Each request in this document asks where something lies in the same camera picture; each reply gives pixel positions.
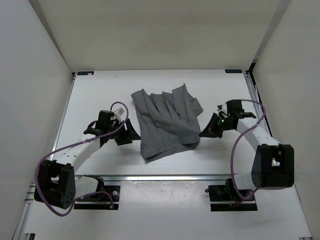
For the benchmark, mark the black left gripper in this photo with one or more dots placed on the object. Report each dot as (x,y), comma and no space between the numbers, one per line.
(128,135)

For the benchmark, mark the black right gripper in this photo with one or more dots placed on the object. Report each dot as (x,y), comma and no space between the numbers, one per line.
(210,129)

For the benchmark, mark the grey pleated skirt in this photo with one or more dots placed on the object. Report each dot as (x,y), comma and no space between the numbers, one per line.
(168,122)

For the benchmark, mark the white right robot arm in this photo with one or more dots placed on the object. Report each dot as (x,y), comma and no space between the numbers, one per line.
(239,187)

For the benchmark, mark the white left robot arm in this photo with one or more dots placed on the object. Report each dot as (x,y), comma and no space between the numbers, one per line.
(56,184)

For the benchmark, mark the blue corner label right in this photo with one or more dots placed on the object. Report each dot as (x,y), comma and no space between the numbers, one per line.
(233,71)

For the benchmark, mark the blue corner label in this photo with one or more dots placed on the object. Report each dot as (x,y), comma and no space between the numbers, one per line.
(85,73)
(233,71)

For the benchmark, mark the blue corner label left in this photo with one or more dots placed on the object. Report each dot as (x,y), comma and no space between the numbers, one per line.
(85,73)

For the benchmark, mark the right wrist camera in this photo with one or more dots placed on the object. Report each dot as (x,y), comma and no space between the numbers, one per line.
(231,107)

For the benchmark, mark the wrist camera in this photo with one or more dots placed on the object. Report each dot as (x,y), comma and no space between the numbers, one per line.
(231,107)
(110,117)

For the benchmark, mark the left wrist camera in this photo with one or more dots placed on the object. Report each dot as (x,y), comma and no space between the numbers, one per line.
(110,117)

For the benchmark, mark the aluminium table edge rail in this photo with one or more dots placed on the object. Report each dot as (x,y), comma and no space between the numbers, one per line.
(165,177)

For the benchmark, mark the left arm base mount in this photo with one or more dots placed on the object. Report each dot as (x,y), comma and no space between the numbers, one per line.
(94,193)

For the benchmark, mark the aluminium left side rail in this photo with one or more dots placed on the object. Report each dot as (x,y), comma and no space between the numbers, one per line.
(58,120)

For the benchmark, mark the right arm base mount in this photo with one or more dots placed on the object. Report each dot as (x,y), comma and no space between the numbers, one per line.
(223,198)

